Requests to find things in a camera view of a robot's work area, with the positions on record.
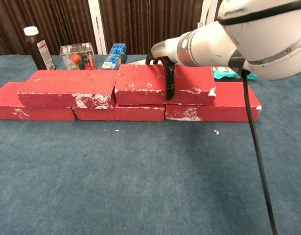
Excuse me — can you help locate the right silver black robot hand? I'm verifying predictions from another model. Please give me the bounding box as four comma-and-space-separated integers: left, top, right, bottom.
145, 36, 183, 101

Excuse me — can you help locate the red brick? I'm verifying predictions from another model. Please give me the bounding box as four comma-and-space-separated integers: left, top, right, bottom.
72, 102, 165, 122
0, 82, 77, 121
115, 64, 217, 106
164, 82, 262, 122
17, 70, 118, 110

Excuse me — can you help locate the white pink carton box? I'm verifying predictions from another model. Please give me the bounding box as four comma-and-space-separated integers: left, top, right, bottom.
127, 58, 151, 66

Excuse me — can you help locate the dark brown pleated curtain panel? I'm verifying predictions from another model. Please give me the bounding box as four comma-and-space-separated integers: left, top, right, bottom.
98, 0, 205, 59
0, 0, 98, 57

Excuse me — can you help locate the blue toothpaste box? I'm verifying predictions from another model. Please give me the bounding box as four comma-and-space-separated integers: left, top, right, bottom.
101, 43, 127, 70

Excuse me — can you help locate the teal snack packet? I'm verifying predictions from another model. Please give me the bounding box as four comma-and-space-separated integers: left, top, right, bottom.
211, 67, 260, 81

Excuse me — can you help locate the clear plastic toy box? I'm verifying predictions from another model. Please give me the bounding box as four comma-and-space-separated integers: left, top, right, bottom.
59, 42, 96, 71

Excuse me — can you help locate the brown bottle white cap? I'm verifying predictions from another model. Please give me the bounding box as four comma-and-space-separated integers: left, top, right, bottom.
23, 26, 56, 71

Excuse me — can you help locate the white partition frame post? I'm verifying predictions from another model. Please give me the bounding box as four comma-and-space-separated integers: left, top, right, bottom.
88, 0, 108, 56
197, 0, 226, 28

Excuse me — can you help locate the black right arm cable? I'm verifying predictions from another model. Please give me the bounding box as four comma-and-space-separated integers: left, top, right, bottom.
240, 69, 278, 235

